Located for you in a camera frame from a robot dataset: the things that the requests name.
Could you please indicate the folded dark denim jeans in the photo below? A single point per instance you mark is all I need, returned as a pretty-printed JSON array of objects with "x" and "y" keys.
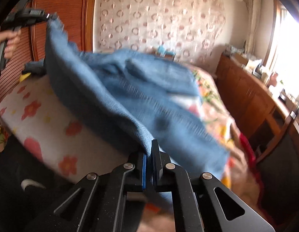
[{"x": 35, "y": 67}]

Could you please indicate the person's left hand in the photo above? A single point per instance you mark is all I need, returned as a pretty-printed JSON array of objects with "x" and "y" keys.
[{"x": 12, "y": 38}]

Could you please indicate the floral bed sheet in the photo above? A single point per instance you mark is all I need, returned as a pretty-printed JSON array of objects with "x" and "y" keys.
[{"x": 44, "y": 126}]

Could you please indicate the window with wooden frame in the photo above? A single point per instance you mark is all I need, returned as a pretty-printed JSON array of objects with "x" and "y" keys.
[{"x": 283, "y": 57}]

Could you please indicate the blue item on headboard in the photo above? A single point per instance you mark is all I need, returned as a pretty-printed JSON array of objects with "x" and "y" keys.
[{"x": 163, "y": 52}]

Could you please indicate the circle patterned curtain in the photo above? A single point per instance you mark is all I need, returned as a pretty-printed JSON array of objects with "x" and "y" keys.
[{"x": 187, "y": 27}]

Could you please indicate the cardboard box on cabinet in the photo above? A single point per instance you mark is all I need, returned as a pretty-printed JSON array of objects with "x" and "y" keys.
[{"x": 240, "y": 59}]

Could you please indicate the light blue denim jeans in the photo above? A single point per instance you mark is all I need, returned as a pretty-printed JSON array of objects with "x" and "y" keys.
[{"x": 135, "y": 92}]

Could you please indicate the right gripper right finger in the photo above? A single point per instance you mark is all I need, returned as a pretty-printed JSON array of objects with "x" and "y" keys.
[{"x": 204, "y": 204}]

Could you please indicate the pink bottle on cabinet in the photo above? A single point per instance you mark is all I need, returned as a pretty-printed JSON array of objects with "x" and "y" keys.
[{"x": 273, "y": 79}]

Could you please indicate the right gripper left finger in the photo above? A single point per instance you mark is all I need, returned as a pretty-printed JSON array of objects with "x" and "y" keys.
[{"x": 96, "y": 202}]

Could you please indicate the wooden side cabinet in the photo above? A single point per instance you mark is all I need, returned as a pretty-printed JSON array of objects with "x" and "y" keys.
[{"x": 260, "y": 117}]

